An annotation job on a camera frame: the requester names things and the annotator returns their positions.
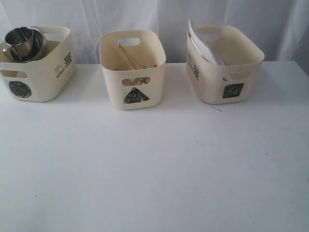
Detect wooden chopstick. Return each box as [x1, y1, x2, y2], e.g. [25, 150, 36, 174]
[122, 64, 157, 86]
[118, 43, 138, 70]

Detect white square plate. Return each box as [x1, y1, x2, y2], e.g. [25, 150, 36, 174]
[188, 19, 225, 66]

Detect stainless steel nested bowls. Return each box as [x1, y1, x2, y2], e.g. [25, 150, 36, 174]
[10, 28, 49, 63]

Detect steel mug with round handle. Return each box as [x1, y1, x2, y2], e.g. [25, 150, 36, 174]
[3, 27, 34, 61]

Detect cream bin with triangle mark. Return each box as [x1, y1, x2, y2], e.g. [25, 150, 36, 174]
[99, 30, 166, 110]

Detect cream bin with square mark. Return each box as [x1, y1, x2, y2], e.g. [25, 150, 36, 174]
[186, 25, 265, 104]

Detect cream bin with circle mark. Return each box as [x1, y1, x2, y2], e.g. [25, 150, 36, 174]
[0, 26, 76, 102]

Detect white curtain backdrop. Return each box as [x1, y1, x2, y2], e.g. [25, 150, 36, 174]
[0, 0, 309, 65]

